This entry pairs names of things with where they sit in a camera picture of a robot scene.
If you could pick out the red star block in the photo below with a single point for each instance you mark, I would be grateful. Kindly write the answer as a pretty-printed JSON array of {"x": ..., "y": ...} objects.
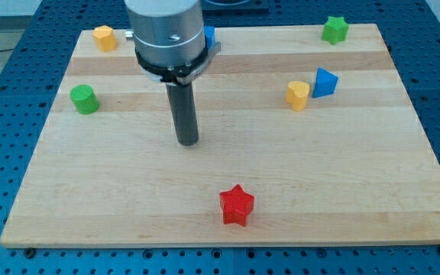
[{"x": 236, "y": 205}]

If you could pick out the green star block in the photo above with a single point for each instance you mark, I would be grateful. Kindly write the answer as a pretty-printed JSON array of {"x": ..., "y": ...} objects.
[{"x": 335, "y": 30}]

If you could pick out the green cylinder block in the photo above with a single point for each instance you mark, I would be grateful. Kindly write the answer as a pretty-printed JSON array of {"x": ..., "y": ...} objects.
[{"x": 84, "y": 99}]

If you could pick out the yellow pentagon block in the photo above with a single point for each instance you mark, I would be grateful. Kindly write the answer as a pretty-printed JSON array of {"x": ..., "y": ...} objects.
[{"x": 104, "y": 38}]

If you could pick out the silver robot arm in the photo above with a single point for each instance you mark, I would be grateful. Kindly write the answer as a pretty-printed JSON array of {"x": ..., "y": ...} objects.
[{"x": 174, "y": 47}]

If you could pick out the black and silver mounting flange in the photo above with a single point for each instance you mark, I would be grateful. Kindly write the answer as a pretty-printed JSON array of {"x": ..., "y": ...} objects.
[{"x": 179, "y": 75}]

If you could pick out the yellow heart block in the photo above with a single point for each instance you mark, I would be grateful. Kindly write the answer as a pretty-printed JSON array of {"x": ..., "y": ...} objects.
[{"x": 297, "y": 95}]

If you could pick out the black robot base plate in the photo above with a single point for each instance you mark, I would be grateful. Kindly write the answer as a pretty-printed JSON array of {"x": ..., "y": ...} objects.
[{"x": 235, "y": 5}]

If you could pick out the blue cube block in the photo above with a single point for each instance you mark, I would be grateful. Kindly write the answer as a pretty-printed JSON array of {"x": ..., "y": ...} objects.
[{"x": 209, "y": 32}]

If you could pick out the wooden board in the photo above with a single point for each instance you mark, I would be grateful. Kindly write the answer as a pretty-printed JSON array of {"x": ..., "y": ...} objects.
[{"x": 351, "y": 169}]

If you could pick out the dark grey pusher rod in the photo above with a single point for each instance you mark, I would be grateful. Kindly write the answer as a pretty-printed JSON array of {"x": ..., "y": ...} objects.
[{"x": 183, "y": 110}]

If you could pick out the blue triangle block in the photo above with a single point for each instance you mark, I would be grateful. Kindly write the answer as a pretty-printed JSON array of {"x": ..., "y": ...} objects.
[{"x": 325, "y": 83}]

